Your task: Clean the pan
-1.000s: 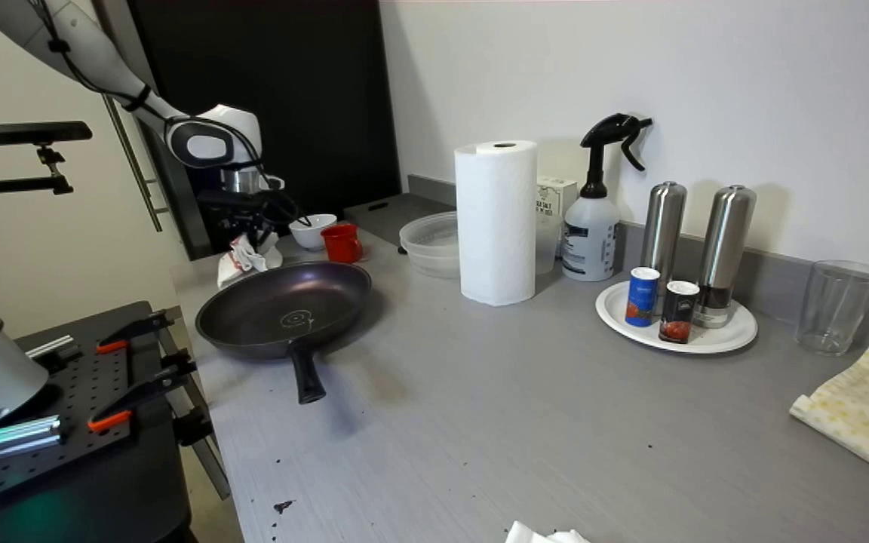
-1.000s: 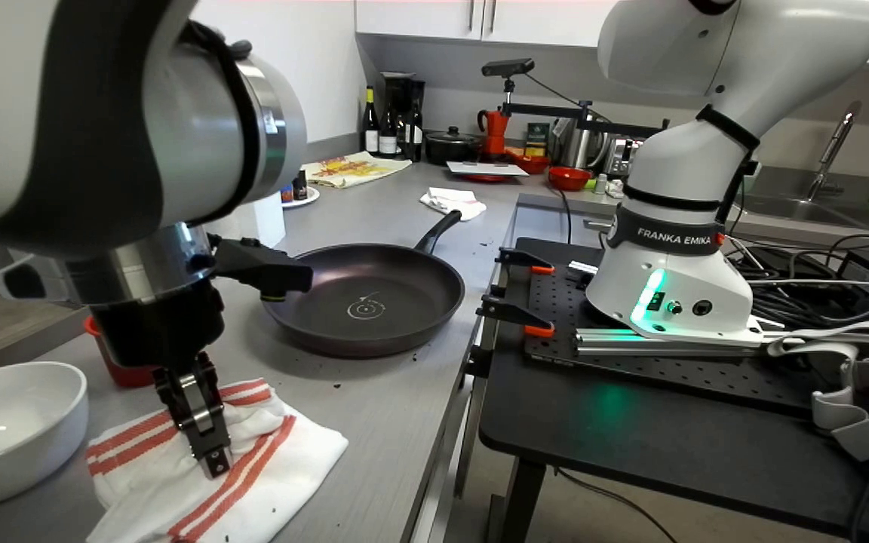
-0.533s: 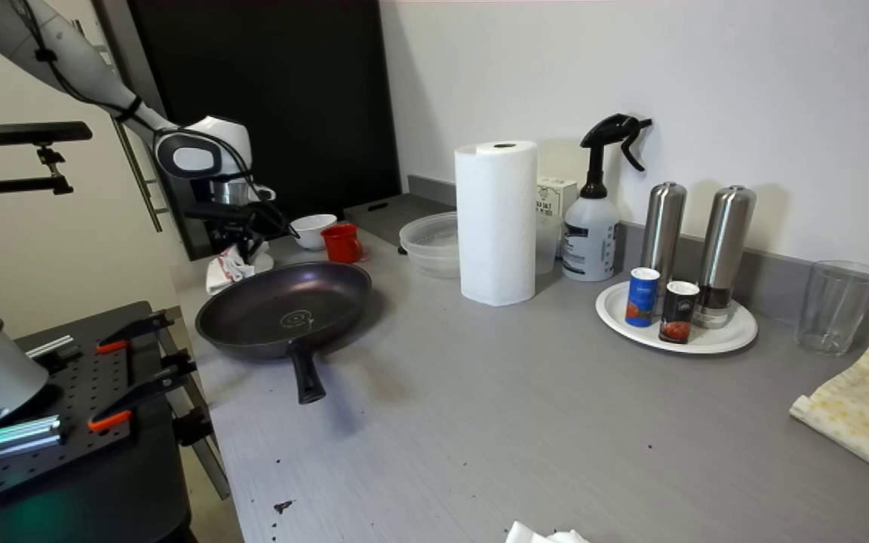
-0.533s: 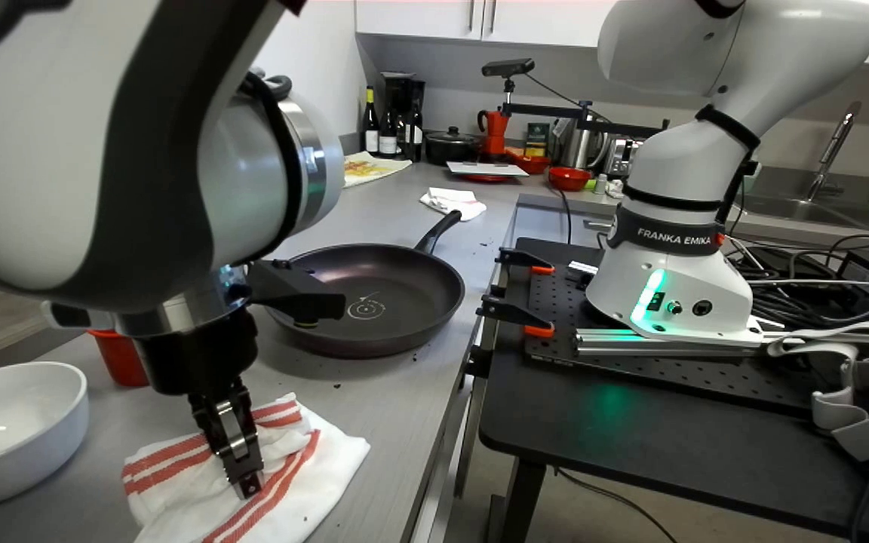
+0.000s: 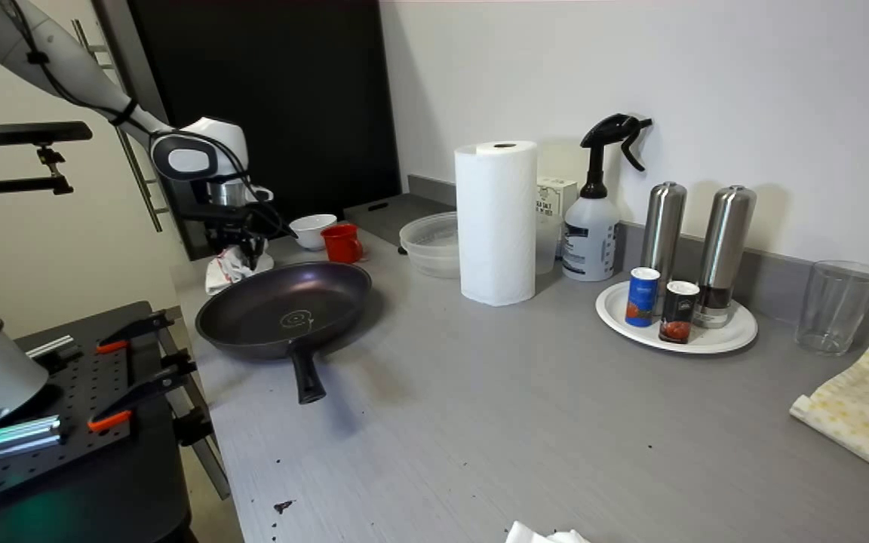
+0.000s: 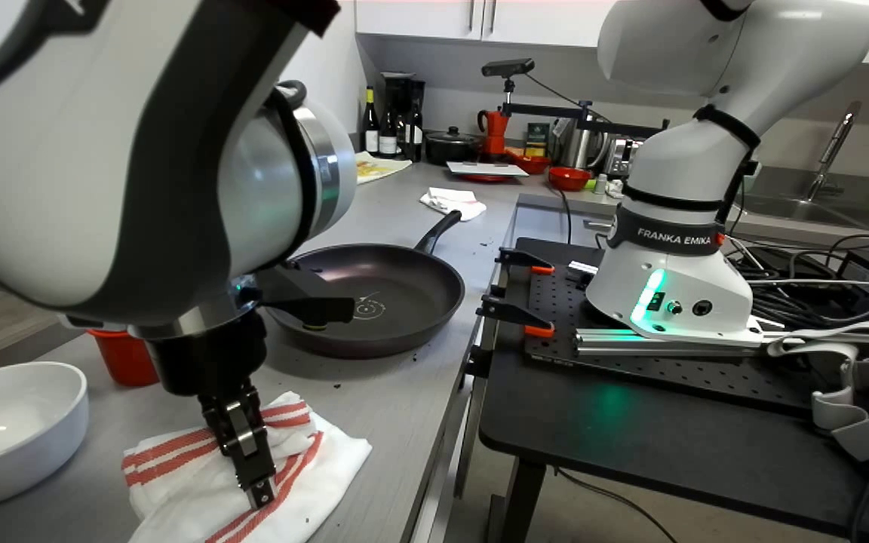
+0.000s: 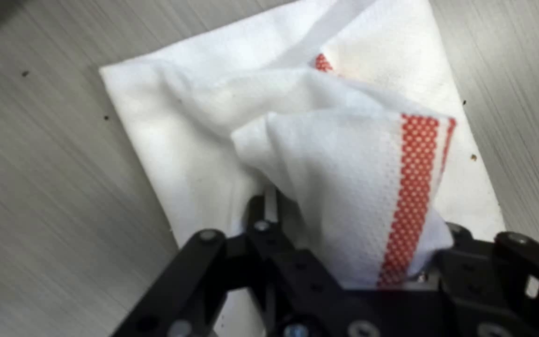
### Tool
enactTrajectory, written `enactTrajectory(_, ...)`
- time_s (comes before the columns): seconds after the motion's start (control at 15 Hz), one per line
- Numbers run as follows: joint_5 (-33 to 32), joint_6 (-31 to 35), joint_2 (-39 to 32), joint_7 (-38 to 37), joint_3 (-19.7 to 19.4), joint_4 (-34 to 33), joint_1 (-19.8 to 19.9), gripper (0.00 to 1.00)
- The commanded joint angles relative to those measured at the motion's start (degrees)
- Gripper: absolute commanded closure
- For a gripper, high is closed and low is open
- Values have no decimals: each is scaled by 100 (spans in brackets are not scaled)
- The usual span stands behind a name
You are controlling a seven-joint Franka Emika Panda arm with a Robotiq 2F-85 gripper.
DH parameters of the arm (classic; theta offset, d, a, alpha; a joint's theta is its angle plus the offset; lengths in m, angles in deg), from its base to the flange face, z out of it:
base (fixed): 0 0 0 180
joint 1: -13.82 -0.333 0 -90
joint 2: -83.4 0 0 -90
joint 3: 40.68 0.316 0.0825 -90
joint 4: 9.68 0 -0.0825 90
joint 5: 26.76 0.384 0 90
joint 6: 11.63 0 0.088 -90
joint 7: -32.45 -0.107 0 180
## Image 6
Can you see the black coffee machine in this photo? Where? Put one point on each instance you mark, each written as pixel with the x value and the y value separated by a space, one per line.
pixel 401 116

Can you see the black cooking pot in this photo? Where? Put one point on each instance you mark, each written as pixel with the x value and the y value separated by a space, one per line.
pixel 450 145

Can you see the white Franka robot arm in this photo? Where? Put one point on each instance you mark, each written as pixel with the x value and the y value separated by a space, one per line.
pixel 105 152

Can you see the crumpled white tissue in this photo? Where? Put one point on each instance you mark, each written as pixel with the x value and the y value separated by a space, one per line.
pixel 454 204

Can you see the black camera stand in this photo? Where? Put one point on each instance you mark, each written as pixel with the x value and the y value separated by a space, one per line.
pixel 509 67

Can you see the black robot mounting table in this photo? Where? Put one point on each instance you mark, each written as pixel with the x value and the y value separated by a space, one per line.
pixel 656 432

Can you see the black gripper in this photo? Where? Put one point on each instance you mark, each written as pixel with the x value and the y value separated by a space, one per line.
pixel 209 358

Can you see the white ceramic bowl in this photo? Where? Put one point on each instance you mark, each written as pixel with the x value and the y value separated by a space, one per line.
pixel 7 432

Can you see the red bowl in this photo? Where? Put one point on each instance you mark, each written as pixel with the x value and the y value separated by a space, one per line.
pixel 567 180

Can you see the dark wine bottle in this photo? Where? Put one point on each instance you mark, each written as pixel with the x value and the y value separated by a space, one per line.
pixel 371 126

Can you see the red pitcher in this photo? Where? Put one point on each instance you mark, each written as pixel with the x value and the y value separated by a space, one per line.
pixel 496 133

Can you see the yellow patterned cloth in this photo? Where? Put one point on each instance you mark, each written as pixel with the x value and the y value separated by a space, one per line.
pixel 378 168

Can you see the steel sink faucet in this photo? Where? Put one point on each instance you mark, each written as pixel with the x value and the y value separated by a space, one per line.
pixel 832 145

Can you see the white plate with red food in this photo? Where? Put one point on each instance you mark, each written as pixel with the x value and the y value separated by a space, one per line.
pixel 483 171

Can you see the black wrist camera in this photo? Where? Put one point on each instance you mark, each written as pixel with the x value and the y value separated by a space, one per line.
pixel 303 297

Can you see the white red-striped dish towel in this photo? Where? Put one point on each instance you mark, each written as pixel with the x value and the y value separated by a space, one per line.
pixel 303 473

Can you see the silver metal bar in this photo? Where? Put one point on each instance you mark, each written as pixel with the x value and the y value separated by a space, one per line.
pixel 666 341

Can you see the white wall cabinet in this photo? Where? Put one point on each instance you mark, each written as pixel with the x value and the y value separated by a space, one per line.
pixel 476 19

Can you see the black clamp with orange tip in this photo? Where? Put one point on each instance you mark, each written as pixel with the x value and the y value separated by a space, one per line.
pixel 527 262
pixel 514 316

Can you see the red plastic cup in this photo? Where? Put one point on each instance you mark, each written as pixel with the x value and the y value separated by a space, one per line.
pixel 129 358

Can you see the steel kettle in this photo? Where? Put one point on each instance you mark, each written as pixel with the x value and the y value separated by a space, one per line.
pixel 588 145

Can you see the dark frying pan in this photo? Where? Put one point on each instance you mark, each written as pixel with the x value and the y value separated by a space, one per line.
pixel 404 292

